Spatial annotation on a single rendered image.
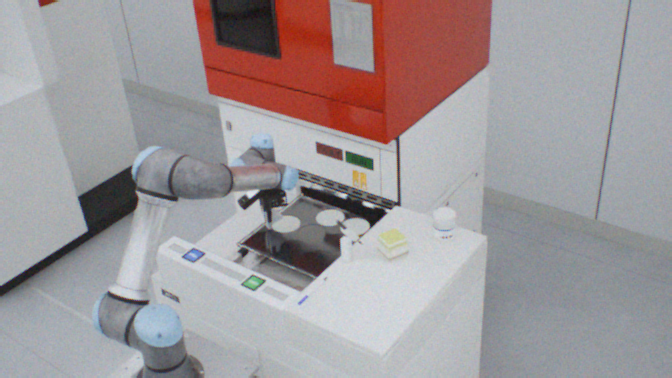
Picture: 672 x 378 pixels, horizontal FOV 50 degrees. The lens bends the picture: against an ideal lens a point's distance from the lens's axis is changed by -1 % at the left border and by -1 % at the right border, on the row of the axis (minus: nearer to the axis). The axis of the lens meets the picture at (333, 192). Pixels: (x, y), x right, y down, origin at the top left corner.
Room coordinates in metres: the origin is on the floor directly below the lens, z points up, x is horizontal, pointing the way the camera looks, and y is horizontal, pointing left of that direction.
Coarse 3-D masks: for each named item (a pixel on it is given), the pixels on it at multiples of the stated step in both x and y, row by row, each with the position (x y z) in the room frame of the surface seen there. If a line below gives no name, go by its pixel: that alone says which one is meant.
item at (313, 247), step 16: (288, 208) 2.21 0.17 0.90; (304, 208) 2.21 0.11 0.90; (320, 208) 2.20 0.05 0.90; (336, 208) 2.19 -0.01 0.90; (304, 224) 2.10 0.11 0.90; (320, 224) 2.10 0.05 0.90; (256, 240) 2.03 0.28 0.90; (272, 240) 2.03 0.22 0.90; (288, 240) 2.02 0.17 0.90; (304, 240) 2.01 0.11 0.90; (320, 240) 2.00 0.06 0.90; (336, 240) 2.00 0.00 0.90; (352, 240) 1.99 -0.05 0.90; (272, 256) 1.94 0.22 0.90; (288, 256) 1.93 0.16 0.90; (304, 256) 1.92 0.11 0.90; (320, 256) 1.92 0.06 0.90; (336, 256) 1.91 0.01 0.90; (320, 272) 1.83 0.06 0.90
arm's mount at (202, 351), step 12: (192, 336) 1.60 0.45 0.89; (192, 348) 1.55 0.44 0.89; (204, 348) 1.54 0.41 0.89; (216, 348) 1.54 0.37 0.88; (204, 360) 1.50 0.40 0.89; (216, 360) 1.49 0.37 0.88; (228, 360) 1.49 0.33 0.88; (240, 360) 1.49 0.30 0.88; (204, 372) 1.45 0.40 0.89; (216, 372) 1.45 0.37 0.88; (228, 372) 1.45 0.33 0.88; (240, 372) 1.44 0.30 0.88; (252, 372) 1.44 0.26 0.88
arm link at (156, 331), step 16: (160, 304) 1.48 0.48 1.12; (144, 320) 1.42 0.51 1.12; (160, 320) 1.43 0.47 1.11; (176, 320) 1.43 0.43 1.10; (128, 336) 1.42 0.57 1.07; (144, 336) 1.38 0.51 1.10; (160, 336) 1.38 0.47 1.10; (176, 336) 1.40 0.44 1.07; (144, 352) 1.39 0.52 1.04; (160, 352) 1.38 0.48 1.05; (176, 352) 1.39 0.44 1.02; (160, 368) 1.38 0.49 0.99
